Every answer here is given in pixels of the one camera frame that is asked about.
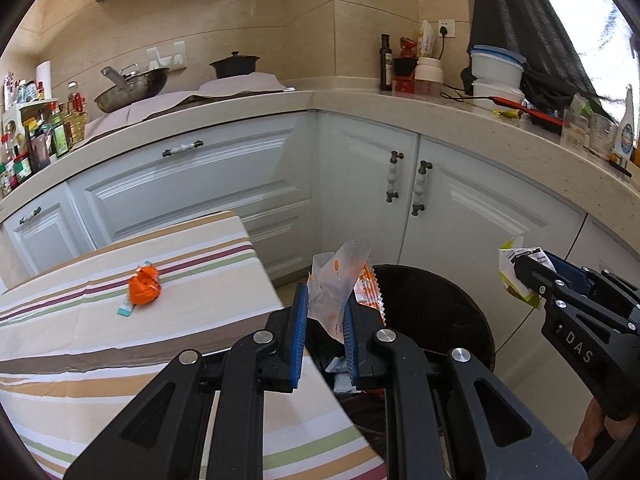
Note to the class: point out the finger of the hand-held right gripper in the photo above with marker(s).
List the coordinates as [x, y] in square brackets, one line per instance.
[575, 275]
[532, 275]

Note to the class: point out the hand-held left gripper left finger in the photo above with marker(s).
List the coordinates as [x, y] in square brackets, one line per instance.
[299, 330]

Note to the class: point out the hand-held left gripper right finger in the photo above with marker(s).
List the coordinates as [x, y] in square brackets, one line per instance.
[351, 345]

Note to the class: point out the white green paper package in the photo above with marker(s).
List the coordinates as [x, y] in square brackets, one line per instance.
[507, 270]

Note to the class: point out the orange white striped wrapper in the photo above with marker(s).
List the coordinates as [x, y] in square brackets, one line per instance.
[372, 295]

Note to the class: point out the translucent white wrapper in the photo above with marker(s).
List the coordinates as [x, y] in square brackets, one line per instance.
[332, 280]

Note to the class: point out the black round trash bin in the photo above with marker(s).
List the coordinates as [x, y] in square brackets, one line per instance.
[430, 305]

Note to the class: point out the person's right hand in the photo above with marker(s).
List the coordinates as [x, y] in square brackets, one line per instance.
[590, 430]

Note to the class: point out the light blue wrapper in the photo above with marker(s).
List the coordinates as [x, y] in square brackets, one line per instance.
[342, 377]

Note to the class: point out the clear measuring cup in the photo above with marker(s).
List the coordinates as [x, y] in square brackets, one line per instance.
[604, 135]

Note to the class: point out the clear plastic container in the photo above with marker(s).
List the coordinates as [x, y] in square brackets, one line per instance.
[575, 127]

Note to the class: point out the white spray bottle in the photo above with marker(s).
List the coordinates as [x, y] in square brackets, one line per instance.
[627, 125]

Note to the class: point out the crumpled orange wrapper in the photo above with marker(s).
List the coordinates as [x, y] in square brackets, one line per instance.
[145, 287]

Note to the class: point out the table with striped tablecloth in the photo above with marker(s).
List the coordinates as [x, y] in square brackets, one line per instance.
[150, 260]

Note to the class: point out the green packet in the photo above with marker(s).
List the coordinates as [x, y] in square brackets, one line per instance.
[580, 104]

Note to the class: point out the white kitchen cabinet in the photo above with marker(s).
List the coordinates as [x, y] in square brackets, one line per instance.
[200, 185]

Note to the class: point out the white plastic bowl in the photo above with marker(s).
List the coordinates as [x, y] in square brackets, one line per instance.
[495, 96]

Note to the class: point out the white bowl with blue-rimmed lid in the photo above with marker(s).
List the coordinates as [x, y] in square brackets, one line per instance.
[497, 67]

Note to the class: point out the white lidded jar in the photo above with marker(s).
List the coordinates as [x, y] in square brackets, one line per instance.
[429, 72]

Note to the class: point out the small red box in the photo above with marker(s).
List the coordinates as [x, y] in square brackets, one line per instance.
[404, 85]

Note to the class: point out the black cup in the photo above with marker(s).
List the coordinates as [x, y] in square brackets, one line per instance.
[405, 67]

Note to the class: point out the pale cloth over stove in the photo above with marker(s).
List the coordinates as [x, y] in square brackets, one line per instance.
[240, 86]

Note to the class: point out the dark glass bottle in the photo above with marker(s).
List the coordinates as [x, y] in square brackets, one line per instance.
[385, 65]

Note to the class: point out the white yellow bag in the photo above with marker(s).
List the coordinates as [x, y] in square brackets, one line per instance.
[425, 40]

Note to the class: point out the red crumpled item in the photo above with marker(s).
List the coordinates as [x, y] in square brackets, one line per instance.
[409, 46]

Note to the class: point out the dark hanging cloth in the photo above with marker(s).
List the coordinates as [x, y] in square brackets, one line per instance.
[525, 10]

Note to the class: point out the black cooking pot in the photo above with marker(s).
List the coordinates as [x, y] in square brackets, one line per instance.
[235, 66]

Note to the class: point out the steel wok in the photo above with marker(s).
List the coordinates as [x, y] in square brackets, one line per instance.
[135, 90]

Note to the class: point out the group of condiment bottles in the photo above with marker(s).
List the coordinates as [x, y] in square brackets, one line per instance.
[40, 145]

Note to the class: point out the white paper towel roll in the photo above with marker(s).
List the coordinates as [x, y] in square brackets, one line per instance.
[44, 77]

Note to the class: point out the white wall socket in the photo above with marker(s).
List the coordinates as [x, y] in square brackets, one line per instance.
[446, 29]

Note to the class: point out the white wall-mounted holder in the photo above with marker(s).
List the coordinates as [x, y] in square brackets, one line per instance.
[167, 55]

